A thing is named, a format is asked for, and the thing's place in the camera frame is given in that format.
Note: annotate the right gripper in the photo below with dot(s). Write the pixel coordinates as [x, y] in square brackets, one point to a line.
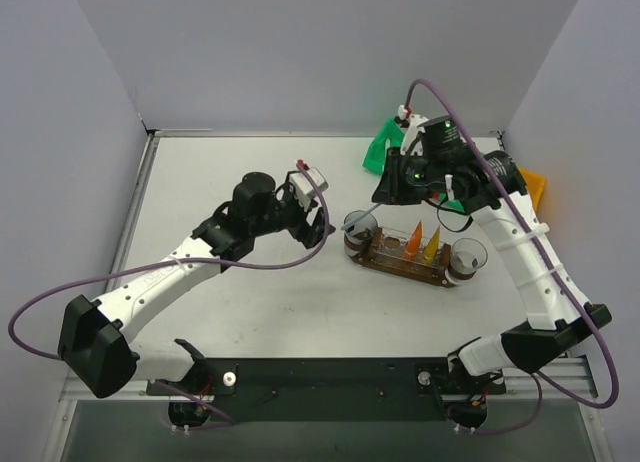
[391, 177]

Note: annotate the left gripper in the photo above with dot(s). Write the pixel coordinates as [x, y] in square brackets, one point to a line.
[310, 226]

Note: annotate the light blue toothbrush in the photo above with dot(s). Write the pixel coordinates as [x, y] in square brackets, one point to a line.
[355, 217]

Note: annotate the grey glass cup with holder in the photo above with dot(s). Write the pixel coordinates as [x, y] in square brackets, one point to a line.
[358, 238]

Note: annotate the clear acrylic toothbrush rack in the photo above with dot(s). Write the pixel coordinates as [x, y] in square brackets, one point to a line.
[402, 254]

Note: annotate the orange toothpaste tube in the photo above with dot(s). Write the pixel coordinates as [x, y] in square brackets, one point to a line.
[413, 244]

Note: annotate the yellow toothpaste tube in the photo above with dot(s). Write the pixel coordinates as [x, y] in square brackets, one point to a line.
[431, 248]

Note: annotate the clear glass cup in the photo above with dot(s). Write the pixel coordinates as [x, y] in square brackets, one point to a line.
[467, 257]

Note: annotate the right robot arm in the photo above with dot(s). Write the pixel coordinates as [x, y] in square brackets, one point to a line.
[434, 159]

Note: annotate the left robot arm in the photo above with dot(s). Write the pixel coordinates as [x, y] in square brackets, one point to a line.
[96, 339]

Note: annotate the brown oval wooden tray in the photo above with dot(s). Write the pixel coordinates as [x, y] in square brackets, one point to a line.
[385, 254]

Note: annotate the green bin with toothbrushes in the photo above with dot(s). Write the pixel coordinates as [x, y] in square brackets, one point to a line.
[389, 136]

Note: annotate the yellow bin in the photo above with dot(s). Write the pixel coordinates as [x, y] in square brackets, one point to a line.
[536, 185]

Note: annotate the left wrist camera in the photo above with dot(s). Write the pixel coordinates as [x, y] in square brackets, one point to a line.
[305, 185]

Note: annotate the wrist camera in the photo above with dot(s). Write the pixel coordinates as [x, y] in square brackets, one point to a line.
[412, 125]
[305, 185]

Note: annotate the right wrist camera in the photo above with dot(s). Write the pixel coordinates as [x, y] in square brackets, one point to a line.
[412, 125]

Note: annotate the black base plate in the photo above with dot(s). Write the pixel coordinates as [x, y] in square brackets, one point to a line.
[405, 389]

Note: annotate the aluminium frame rail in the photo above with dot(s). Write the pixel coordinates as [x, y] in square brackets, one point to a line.
[227, 376]

